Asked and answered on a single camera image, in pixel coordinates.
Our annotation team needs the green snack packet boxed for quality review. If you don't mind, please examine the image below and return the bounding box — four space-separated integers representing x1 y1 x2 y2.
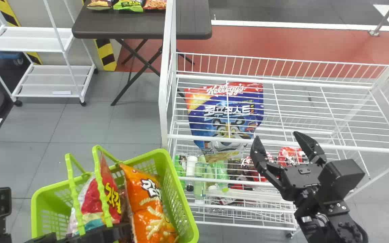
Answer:
113 0 145 13

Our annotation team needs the brown snack packet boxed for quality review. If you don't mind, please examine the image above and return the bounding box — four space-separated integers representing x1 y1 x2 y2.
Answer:
86 0 114 11

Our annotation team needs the green basket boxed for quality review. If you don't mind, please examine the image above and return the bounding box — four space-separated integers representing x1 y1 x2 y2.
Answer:
30 145 200 243

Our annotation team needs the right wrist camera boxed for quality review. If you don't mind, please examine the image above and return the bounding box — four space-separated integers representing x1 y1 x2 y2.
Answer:
317 159 366 205

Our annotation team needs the orange snack packet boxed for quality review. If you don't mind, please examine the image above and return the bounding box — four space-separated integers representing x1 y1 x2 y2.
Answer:
119 163 179 243
143 0 167 10

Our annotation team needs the green bottle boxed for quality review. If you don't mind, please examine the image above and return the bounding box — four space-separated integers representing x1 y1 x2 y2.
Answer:
194 155 208 204
174 155 186 190
214 160 229 193

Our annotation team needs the blue cereal bag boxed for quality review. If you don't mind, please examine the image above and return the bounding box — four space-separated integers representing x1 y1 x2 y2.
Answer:
184 82 264 163

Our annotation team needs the white bottle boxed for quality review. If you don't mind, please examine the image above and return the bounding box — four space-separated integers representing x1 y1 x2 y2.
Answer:
186 156 199 192

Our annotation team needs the red can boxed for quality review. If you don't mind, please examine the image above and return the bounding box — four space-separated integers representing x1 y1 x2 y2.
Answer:
278 146 306 168
241 152 273 190

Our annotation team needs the dark side table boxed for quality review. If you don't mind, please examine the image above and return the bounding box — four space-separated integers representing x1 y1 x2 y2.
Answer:
72 0 213 106

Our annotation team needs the yellow black striped post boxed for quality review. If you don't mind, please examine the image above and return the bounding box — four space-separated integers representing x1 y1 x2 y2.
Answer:
93 38 118 72
0 0 43 65

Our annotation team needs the white wire rack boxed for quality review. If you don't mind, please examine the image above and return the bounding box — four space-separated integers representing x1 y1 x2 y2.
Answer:
158 0 389 239

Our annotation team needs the red snack packet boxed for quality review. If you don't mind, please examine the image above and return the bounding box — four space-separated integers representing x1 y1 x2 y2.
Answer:
68 154 123 237

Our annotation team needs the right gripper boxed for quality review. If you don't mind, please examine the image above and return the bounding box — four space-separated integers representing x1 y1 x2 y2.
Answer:
250 131 328 202

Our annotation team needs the white shelf trolley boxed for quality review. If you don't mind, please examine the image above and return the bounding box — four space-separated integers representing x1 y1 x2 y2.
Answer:
0 0 98 107

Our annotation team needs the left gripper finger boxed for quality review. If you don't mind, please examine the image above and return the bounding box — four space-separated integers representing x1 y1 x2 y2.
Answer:
23 222 133 243

